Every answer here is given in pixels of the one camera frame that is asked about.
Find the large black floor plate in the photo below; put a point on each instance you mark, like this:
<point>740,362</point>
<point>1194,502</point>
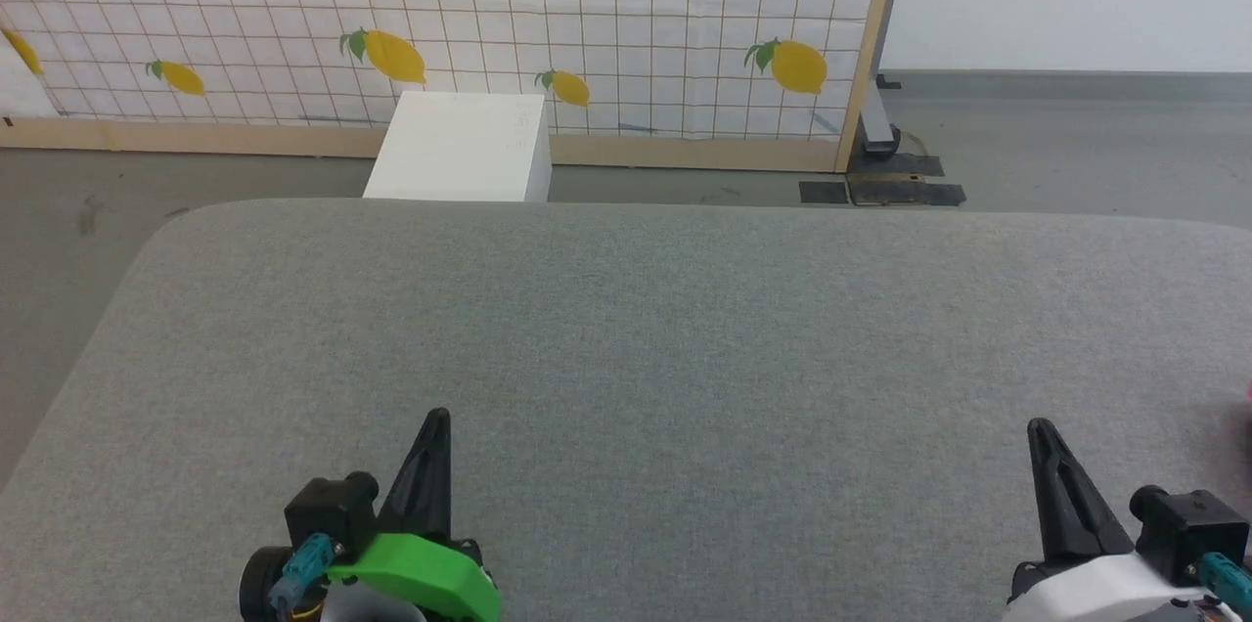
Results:
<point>905,182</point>

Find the grey fabric sofa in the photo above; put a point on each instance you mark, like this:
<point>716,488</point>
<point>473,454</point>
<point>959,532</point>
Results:
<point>685,358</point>

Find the white box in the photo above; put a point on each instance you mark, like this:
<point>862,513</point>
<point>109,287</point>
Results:
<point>460,148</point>

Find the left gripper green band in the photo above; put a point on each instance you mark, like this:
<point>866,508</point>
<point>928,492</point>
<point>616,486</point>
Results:
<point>430,578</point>

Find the small black floor plate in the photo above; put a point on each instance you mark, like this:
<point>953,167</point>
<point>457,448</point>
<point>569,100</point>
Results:
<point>823,193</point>

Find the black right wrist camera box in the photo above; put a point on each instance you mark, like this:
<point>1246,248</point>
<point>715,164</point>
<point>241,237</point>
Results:
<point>1188,524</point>

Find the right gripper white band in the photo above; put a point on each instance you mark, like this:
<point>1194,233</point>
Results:
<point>1095,593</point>

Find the grey metal screen foot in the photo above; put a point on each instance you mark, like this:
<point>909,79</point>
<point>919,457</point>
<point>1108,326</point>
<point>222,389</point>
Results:
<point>877,123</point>

